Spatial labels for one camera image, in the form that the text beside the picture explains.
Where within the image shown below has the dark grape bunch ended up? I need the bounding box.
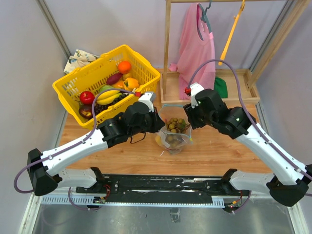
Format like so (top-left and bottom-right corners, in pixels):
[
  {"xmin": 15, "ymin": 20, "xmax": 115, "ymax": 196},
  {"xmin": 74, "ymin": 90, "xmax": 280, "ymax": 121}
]
[{"xmin": 95, "ymin": 92, "xmax": 128, "ymax": 115}]

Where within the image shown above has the green cloth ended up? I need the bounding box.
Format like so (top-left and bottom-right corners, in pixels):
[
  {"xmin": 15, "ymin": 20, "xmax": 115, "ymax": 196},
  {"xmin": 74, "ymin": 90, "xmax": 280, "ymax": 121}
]
[{"xmin": 214, "ymin": 77, "xmax": 228, "ymax": 98}]

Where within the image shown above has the teal clothes hanger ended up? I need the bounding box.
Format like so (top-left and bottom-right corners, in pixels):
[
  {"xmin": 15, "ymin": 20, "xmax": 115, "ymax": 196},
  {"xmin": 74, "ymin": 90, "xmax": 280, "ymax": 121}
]
[{"xmin": 196, "ymin": 0, "xmax": 212, "ymax": 41}]

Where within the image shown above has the yellow clothes hanger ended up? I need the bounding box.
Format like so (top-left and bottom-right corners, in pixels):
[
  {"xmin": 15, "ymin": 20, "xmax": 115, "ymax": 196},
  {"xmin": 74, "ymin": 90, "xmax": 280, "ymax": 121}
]
[{"xmin": 220, "ymin": 0, "xmax": 245, "ymax": 60}]

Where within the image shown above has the patterned cloth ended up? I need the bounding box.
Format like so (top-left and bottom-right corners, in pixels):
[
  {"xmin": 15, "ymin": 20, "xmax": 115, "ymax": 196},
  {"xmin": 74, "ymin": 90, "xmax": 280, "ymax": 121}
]
[{"xmin": 63, "ymin": 49, "xmax": 100, "ymax": 74}]

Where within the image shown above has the left aluminium frame post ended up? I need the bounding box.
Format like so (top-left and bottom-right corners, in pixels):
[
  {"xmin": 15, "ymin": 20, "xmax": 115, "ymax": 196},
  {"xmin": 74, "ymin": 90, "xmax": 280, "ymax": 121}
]
[{"xmin": 36, "ymin": 0, "xmax": 71, "ymax": 58}]

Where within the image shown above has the brown longan bunch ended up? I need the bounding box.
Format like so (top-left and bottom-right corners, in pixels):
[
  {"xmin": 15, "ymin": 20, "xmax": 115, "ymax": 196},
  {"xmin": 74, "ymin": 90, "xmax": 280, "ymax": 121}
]
[{"xmin": 165, "ymin": 118, "xmax": 191, "ymax": 150}]

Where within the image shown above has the clear zip top bag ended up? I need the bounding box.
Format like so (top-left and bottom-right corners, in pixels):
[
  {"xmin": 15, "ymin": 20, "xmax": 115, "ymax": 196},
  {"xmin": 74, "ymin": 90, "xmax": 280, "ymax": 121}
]
[{"xmin": 155, "ymin": 104, "xmax": 193, "ymax": 154}]

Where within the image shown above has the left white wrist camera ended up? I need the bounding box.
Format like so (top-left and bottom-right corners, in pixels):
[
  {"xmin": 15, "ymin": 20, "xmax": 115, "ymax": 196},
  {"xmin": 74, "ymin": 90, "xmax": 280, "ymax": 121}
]
[{"xmin": 138, "ymin": 91, "xmax": 156, "ymax": 112}]

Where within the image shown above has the yellow lemon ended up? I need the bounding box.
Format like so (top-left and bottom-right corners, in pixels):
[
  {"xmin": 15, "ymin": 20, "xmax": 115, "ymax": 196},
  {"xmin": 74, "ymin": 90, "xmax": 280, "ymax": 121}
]
[{"xmin": 155, "ymin": 135, "xmax": 163, "ymax": 147}]

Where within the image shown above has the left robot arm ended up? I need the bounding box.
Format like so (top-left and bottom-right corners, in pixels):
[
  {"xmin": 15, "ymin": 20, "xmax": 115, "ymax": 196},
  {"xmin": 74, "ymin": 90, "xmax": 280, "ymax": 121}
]
[{"xmin": 27, "ymin": 101, "xmax": 165, "ymax": 196}]

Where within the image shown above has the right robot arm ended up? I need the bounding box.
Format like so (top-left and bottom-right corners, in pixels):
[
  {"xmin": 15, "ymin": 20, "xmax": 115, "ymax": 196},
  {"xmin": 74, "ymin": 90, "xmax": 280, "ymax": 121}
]
[{"xmin": 184, "ymin": 84, "xmax": 312, "ymax": 207}]

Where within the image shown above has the pink shirt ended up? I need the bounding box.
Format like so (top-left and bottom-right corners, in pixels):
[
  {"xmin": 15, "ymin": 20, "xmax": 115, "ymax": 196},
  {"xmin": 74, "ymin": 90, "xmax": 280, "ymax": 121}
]
[{"xmin": 169, "ymin": 3, "xmax": 215, "ymax": 99}]

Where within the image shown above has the aluminium frame post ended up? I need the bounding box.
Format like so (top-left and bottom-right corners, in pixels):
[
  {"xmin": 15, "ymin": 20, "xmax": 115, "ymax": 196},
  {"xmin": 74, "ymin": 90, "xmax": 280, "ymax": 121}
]
[
  {"xmin": 249, "ymin": 0, "xmax": 296, "ymax": 73},
  {"xmin": 36, "ymin": 0, "xmax": 71, "ymax": 58}
]

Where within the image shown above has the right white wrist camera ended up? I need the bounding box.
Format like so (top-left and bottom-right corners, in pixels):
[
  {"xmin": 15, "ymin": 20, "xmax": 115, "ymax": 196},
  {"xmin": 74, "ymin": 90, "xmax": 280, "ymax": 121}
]
[{"xmin": 185, "ymin": 82, "xmax": 204, "ymax": 108}]

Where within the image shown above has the wooden clothes rack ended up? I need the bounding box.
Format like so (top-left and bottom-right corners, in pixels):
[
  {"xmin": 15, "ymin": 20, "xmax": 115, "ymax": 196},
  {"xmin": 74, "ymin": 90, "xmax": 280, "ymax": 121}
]
[{"xmin": 159, "ymin": 0, "xmax": 312, "ymax": 108}]

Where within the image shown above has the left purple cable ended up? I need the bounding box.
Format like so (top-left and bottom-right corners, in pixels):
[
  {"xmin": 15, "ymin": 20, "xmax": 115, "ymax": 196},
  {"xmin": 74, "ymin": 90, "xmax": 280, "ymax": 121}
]
[{"xmin": 13, "ymin": 87, "xmax": 141, "ymax": 194}]

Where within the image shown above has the yellow banana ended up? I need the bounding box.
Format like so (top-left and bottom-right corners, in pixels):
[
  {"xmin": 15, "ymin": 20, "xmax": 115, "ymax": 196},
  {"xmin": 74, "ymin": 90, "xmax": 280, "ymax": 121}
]
[{"xmin": 96, "ymin": 90, "xmax": 121, "ymax": 105}]

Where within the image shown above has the bright red apple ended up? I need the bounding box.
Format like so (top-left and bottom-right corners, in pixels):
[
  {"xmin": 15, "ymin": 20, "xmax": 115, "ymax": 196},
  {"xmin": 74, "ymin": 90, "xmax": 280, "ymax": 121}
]
[{"xmin": 79, "ymin": 91, "xmax": 95, "ymax": 105}]

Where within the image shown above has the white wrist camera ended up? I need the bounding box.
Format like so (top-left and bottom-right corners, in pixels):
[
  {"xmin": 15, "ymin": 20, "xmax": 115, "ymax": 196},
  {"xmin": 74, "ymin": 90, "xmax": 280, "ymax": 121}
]
[
  {"xmin": 185, "ymin": 82, "xmax": 204, "ymax": 108},
  {"xmin": 138, "ymin": 91, "xmax": 156, "ymax": 112}
]

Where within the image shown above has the yellow bell pepper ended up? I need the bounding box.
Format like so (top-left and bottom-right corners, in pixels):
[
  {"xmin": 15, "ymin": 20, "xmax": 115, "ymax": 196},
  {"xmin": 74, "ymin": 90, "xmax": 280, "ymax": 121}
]
[{"xmin": 123, "ymin": 78, "xmax": 140, "ymax": 91}]

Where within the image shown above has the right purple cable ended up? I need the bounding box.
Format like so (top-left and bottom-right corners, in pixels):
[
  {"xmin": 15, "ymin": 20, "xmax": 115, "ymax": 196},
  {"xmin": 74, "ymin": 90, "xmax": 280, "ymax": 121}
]
[{"xmin": 189, "ymin": 59, "xmax": 312, "ymax": 197}]

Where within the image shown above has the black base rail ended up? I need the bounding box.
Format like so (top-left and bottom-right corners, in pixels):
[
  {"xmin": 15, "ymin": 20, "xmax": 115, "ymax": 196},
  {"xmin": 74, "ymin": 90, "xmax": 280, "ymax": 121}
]
[{"xmin": 73, "ymin": 174, "xmax": 249, "ymax": 208}]

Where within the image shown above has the right aluminium frame post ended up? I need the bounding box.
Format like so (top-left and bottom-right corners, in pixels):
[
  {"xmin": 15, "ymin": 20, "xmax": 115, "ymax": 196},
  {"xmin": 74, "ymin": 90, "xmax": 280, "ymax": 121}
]
[{"xmin": 249, "ymin": 0, "xmax": 296, "ymax": 73}]

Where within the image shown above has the orange fruit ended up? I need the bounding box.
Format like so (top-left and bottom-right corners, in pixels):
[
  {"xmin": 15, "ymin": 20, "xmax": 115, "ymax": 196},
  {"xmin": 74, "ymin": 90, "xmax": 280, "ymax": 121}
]
[{"xmin": 117, "ymin": 61, "xmax": 132, "ymax": 74}]

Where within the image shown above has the yellow plastic basket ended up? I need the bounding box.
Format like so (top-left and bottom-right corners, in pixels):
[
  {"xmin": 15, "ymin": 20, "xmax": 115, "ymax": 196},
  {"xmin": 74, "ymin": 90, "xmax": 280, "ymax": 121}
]
[{"xmin": 53, "ymin": 44, "xmax": 160, "ymax": 130}]

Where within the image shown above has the purple sweet potato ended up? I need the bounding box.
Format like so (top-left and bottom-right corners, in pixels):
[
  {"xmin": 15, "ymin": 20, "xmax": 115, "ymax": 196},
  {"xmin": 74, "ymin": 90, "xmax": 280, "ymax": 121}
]
[{"xmin": 106, "ymin": 73, "xmax": 123, "ymax": 85}]

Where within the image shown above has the green fruit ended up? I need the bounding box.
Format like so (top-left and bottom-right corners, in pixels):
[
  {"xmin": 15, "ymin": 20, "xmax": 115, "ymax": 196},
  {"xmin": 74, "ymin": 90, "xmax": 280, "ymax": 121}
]
[{"xmin": 99, "ymin": 84, "xmax": 113, "ymax": 93}]

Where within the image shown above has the purple cable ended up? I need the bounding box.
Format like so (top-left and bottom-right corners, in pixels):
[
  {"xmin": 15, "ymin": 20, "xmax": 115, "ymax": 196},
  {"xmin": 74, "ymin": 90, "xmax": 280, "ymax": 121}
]
[
  {"xmin": 13, "ymin": 87, "xmax": 141, "ymax": 194},
  {"xmin": 189, "ymin": 59, "xmax": 312, "ymax": 197}
]

